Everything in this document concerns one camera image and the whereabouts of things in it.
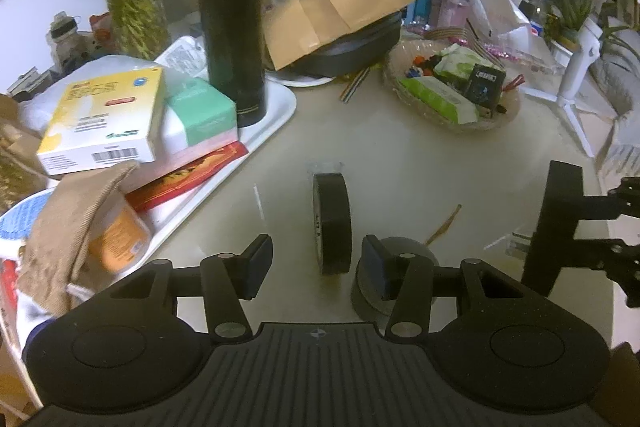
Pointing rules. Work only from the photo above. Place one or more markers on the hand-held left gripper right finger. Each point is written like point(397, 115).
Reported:
point(374, 267)

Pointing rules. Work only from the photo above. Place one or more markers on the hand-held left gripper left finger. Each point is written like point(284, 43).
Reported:
point(257, 264)

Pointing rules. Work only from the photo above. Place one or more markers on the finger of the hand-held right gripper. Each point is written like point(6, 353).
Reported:
point(552, 217)

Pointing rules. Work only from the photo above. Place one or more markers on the grey tape roll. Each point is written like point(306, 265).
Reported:
point(415, 247)

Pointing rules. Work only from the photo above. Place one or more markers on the thin black tape roll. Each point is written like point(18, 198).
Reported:
point(332, 217)

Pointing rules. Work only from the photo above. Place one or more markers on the thin brown twig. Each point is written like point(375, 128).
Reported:
point(442, 224)

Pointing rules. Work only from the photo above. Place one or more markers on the red packet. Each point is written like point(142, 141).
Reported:
point(200, 172)

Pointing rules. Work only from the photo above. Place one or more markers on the round shallow bowl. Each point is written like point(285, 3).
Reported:
point(492, 122)

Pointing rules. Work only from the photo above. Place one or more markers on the orange labelled jar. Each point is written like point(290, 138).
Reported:
point(120, 242)

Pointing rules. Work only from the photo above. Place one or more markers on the white tray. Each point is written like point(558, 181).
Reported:
point(270, 117)

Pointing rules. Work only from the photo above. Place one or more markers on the small black packet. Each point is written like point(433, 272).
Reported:
point(482, 84)

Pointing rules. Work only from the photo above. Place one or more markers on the white tripod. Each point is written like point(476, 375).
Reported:
point(580, 62)

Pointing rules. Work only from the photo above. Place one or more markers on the green tissue pack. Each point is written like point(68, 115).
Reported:
point(200, 112)

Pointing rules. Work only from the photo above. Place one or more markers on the white and green wipes pack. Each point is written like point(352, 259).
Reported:
point(435, 97)

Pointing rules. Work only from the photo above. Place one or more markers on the green patterned wipes pack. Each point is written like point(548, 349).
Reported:
point(460, 62)

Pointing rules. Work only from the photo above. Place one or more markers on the striped chopsticks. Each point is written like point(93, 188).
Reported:
point(354, 86)

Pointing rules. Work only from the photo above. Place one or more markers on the white plate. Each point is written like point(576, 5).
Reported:
point(305, 81)

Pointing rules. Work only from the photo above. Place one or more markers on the brown cloth bag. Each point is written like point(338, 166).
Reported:
point(70, 232)

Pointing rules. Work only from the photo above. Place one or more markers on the small potted plant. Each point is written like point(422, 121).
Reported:
point(570, 17)

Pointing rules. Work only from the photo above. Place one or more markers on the white plastic bag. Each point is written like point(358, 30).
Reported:
point(500, 17)

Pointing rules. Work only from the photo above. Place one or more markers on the yellow and white carton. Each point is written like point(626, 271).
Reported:
point(100, 117)

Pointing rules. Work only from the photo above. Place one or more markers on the pink bottle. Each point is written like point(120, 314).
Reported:
point(452, 7)

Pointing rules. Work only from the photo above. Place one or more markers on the black thermos bottle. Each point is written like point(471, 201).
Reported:
point(230, 32)

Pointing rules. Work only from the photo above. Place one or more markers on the blue and white lid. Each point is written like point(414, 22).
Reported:
point(20, 217)

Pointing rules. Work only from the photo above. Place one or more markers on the brown paper envelope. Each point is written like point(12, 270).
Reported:
point(340, 7)

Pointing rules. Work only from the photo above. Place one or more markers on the small jar with black band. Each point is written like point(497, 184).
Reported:
point(65, 37)

